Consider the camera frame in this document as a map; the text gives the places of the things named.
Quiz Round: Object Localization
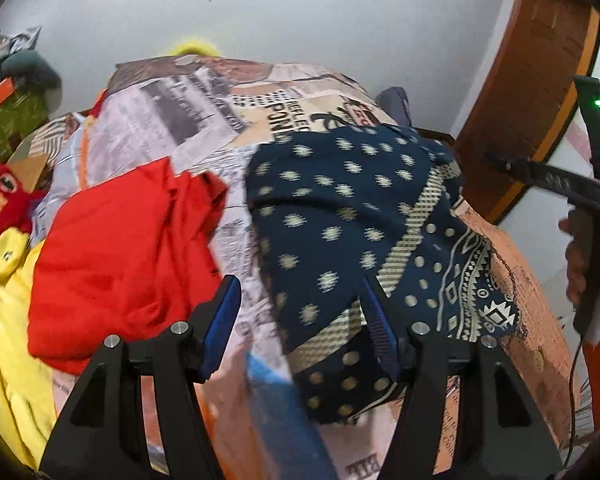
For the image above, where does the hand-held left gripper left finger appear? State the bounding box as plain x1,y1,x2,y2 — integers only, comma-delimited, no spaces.
39,275,243,480

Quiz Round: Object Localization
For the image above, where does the grey striped pillow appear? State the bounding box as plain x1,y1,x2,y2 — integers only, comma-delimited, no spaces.
29,109,108,241

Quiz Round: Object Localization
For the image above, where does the white pink printed panel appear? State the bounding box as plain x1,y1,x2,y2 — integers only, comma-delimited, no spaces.
500,35,600,291

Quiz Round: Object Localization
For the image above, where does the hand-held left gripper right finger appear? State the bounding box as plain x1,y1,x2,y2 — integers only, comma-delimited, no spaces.
358,276,565,480

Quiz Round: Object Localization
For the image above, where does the newspaper print blanket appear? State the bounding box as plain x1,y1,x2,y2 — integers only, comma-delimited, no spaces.
29,56,597,480

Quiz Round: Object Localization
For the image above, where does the yellow garment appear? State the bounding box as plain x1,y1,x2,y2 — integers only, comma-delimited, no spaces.
0,230,62,468

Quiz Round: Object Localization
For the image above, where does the red plush toy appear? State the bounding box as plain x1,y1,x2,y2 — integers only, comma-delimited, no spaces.
0,161,47,253

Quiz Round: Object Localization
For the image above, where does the dark green cushion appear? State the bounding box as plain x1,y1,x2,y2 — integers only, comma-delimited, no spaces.
1,52,63,92

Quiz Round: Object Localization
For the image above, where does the red garment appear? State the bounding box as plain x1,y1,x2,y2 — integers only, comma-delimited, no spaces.
27,156,232,376

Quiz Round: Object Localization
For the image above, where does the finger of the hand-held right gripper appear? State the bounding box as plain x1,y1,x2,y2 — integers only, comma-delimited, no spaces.
484,152,600,197

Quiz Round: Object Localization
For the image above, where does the wooden door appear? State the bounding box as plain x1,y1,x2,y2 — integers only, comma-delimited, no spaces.
454,0,600,225

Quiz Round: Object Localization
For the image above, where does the person's right hand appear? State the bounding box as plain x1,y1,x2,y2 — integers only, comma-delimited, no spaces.
558,206,600,307

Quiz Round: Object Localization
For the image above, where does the navy patterned hoodie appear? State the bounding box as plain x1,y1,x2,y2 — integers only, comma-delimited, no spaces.
244,124,522,427

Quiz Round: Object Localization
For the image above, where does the black cable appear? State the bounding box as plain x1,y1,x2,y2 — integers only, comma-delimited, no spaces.
564,330,590,467

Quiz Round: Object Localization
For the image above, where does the yellow fluffy pillow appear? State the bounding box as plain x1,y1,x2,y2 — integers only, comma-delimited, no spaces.
171,36,222,57

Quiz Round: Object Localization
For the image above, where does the blue grey bag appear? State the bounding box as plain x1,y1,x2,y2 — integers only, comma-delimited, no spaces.
375,86,414,127

